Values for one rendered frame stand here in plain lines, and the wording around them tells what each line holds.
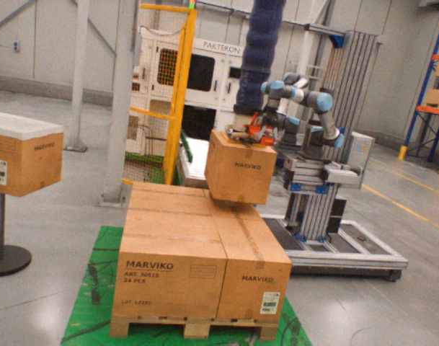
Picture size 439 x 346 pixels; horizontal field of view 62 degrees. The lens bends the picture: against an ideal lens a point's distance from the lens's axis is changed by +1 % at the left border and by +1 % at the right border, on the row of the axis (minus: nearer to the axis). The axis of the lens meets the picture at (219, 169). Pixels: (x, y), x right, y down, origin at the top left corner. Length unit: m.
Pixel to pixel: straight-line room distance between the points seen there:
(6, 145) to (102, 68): 9.60
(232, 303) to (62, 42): 10.59
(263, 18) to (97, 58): 9.56
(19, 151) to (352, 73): 2.47
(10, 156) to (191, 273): 1.26
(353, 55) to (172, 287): 2.23
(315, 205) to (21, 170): 2.30
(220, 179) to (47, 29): 10.09
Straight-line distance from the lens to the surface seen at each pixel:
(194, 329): 2.35
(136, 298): 2.20
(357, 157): 3.33
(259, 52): 2.67
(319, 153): 2.95
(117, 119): 3.82
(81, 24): 5.98
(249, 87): 2.67
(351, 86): 3.21
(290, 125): 3.37
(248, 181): 2.59
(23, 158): 2.43
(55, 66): 12.10
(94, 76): 11.96
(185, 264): 2.09
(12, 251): 3.13
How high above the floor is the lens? 1.54
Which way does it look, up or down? 15 degrees down
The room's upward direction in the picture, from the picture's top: 10 degrees clockwise
